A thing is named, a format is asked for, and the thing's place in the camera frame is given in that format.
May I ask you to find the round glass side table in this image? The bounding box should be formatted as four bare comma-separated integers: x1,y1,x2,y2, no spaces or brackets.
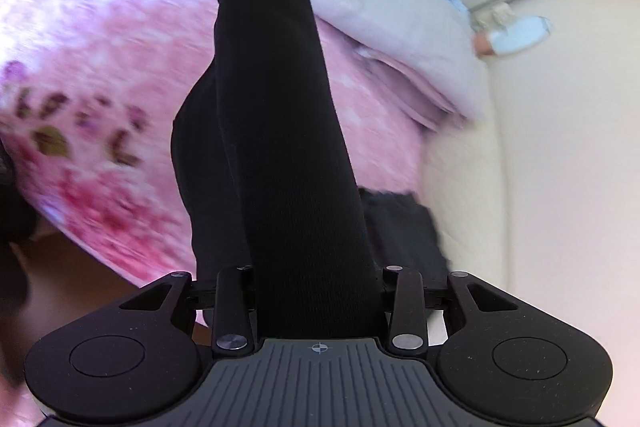
473,3,552,56

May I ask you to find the striped lilac folded duvet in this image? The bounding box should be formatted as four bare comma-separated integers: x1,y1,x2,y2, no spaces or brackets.
311,0,488,130

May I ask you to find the black zip sweater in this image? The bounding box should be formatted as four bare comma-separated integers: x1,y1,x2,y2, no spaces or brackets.
171,0,448,339

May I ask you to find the pink rose bed blanket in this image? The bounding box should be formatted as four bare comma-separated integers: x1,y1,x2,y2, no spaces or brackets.
1,0,421,284

